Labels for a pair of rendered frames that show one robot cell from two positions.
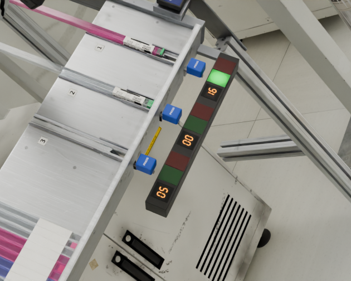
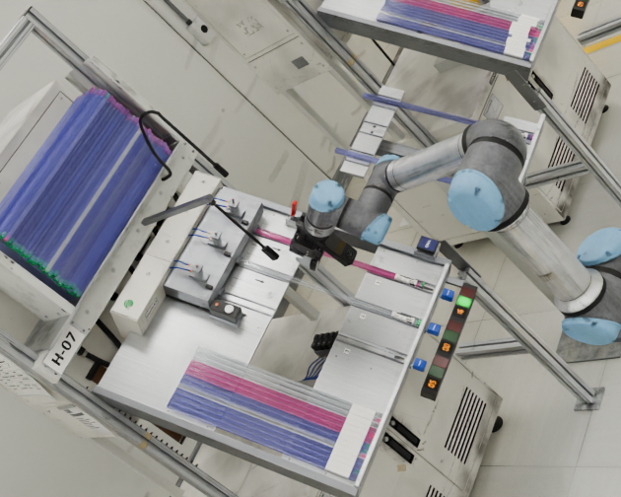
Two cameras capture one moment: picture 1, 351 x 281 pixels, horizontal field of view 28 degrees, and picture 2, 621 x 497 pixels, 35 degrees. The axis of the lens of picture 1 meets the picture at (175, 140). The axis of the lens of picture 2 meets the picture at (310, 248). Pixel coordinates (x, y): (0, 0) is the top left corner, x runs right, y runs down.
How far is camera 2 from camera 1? 1.29 m
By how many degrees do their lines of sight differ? 5
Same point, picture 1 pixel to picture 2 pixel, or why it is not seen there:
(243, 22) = (465, 229)
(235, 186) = (472, 380)
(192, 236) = (440, 421)
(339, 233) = (560, 416)
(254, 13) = not seen: hidden behind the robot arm
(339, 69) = not seen: hidden behind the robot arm
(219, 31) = (460, 264)
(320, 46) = not seen: hidden behind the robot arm
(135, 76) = (405, 302)
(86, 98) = (373, 319)
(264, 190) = (494, 384)
